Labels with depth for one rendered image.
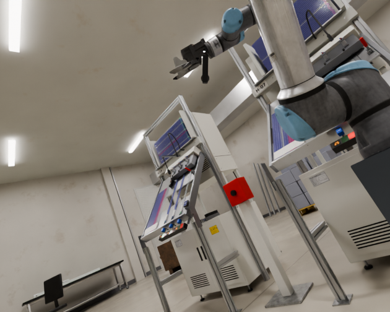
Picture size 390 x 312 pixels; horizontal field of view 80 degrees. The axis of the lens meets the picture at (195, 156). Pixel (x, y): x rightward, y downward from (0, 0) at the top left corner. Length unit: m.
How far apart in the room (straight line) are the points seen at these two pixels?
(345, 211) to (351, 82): 1.03
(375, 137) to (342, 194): 0.94
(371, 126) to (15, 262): 8.29
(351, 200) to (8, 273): 7.98
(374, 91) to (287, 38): 0.24
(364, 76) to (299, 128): 0.20
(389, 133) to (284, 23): 0.34
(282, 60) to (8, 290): 8.17
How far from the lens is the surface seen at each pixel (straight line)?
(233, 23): 0.98
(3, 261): 8.43
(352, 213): 1.62
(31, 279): 8.36
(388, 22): 9.60
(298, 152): 1.31
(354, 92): 0.70
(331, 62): 1.69
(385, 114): 0.70
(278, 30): 0.63
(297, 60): 0.64
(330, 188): 1.61
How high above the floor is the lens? 0.55
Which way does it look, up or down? 17 degrees up
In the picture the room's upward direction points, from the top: 25 degrees counter-clockwise
